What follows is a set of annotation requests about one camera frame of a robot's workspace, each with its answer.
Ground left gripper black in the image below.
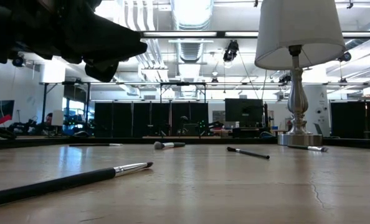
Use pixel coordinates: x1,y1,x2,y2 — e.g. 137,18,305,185
32,0,148,83

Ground thin black makeup brush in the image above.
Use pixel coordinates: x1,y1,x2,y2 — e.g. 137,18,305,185
0,161,154,209
69,142,123,147
287,144,330,153

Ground short fluffy makeup brush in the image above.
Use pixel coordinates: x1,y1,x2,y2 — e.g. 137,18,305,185
153,141,186,150

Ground dark-headed makeup brush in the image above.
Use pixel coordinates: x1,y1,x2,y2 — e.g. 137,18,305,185
226,146,271,161

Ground black partition panels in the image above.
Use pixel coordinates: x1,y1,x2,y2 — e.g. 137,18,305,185
330,101,370,139
93,101,210,139

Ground black overhead crossbeam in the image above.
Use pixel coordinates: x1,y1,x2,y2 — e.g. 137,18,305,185
140,30,370,39

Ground large black monitor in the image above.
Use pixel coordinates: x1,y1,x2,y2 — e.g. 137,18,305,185
224,98,264,123

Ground table lamp white shade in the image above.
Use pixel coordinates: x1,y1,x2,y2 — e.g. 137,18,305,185
254,0,347,147

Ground black metal station frame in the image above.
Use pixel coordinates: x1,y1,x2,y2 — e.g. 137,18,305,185
158,81,207,104
39,81,92,138

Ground silver ventilation duct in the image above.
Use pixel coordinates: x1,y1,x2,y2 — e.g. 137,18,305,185
170,0,215,100

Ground wall-mounted dark monitor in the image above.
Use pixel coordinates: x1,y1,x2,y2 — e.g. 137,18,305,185
0,100,16,121

